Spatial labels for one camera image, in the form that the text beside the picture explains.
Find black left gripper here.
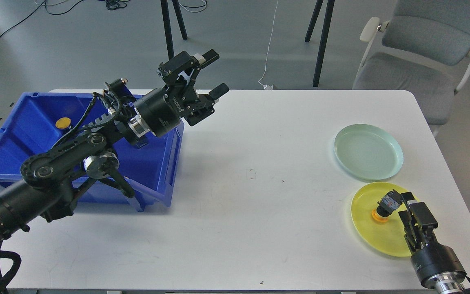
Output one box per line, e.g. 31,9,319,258
131,49,230,138

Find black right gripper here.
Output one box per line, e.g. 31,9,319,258
398,192,466,292

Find yellow push button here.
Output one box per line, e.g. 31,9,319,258
54,117,72,131
372,189,403,222

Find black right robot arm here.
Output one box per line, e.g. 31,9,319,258
398,192,470,294

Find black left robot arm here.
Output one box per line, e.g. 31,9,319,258
0,49,229,294

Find yellow plate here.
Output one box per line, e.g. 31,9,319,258
350,182,412,257

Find light green plate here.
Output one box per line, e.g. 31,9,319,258
333,124,404,182

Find green push button right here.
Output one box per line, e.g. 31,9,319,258
130,136,149,149

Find yellow push button back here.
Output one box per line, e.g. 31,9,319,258
54,117,72,131

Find black tripod left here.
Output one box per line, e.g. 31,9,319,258
160,0,188,62

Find black tripod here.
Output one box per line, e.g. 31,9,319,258
304,0,335,87
160,0,188,62

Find black tripod right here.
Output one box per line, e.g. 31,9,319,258
304,0,335,87

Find blue plastic storage bin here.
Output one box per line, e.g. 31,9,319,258
0,92,184,212

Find grey office chair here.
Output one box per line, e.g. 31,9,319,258
352,0,470,136

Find white cable with plug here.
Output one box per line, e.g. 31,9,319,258
258,0,279,90

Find black floor cables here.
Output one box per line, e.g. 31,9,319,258
0,0,207,66

